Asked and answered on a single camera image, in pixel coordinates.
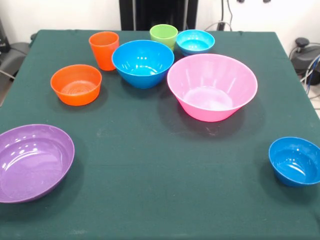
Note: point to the large light blue bowl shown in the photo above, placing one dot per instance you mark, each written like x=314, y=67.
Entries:
x=142, y=62

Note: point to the large pink plastic bowl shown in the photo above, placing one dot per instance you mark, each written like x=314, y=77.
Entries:
x=212, y=82

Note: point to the orange plastic cup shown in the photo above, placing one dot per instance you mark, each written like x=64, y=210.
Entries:
x=103, y=55

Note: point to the orange plastic bowl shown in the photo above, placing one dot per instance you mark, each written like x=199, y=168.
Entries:
x=75, y=96

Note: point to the grey office chair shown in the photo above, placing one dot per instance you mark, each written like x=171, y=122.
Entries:
x=15, y=55

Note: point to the dark green tablecloth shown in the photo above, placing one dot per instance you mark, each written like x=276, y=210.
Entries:
x=160, y=162

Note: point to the green plastic cup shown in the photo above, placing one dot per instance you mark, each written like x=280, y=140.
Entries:
x=162, y=37

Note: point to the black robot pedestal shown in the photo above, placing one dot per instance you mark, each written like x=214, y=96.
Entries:
x=155, y=12

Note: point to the small cyan ribbed bowl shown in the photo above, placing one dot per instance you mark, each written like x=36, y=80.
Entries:
x=195, y=42

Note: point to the small dark blue bowl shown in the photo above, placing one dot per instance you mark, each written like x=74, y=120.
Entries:
x=295, y=162

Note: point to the large purple plastic bowl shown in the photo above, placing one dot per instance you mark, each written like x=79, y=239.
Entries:
x=32, y=162

